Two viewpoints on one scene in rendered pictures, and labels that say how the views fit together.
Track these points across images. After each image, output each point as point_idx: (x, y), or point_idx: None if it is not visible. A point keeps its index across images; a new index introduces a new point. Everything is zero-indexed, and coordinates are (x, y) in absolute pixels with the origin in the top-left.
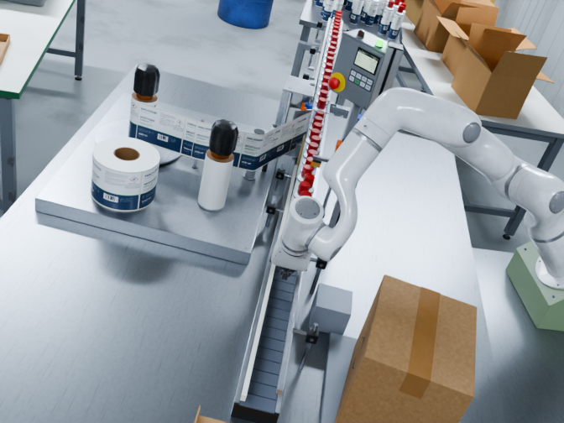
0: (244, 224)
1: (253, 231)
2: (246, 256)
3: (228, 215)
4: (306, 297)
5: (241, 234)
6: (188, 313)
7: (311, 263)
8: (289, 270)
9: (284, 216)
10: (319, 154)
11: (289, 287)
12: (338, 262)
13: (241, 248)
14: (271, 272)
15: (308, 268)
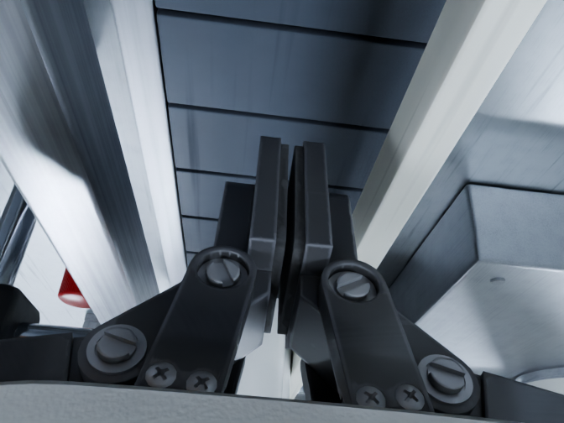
0: (457, 345)
1: (426, 331)
2: (495, 237)
3: (514, 361)
4: (91, 31)
5: (492, 320)
6: None
7: (143, 224)
8: (253, 295)
9: (289, 394)
10: None
11: (216, 75)
12: (34, 237)
13: (528, 275)
14: (411, 192)
15: (148, 201)
